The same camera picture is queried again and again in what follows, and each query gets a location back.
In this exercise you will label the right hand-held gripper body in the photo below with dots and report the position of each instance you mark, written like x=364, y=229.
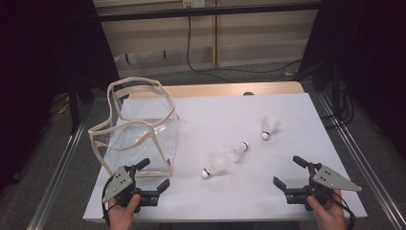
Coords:
x=332, y=180

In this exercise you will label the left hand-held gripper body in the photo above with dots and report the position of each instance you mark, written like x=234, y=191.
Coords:
x=119, y=185

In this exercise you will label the transparent bag with beige trim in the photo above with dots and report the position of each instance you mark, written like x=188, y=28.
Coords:
x=143, y=150

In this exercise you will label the white shuttlecock plain cork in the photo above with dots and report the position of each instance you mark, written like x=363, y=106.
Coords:
x=269, y=125

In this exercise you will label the white shuttlecock black band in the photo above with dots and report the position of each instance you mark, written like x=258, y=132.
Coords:
x=236, y=150

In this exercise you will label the white shuttlecock blue band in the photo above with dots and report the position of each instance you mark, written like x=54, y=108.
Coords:
x=215, y=166

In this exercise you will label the person's left hand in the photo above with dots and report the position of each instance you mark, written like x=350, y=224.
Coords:
x=121, y=217

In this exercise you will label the person's right hand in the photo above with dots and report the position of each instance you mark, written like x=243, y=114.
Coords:
x=330, y=217

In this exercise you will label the white table mat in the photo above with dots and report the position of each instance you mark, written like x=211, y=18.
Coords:
x=223, y=198

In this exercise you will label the dark table grommet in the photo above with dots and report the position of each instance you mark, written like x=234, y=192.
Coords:
x=248, y=93

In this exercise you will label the black metal stand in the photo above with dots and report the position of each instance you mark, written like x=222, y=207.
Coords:
x=74, y=108

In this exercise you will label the black curtain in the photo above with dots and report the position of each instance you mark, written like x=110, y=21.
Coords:
x=32, y=64
x=376, y=48

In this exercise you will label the black horizontal metal bar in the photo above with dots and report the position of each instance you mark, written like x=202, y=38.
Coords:
x=207, y=12

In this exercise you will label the aluminium floor rail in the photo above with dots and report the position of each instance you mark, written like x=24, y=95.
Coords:
x=367, y=169
x=54, y=182

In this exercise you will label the white wall socket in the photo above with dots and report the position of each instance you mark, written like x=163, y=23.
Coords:
x=194, y=3

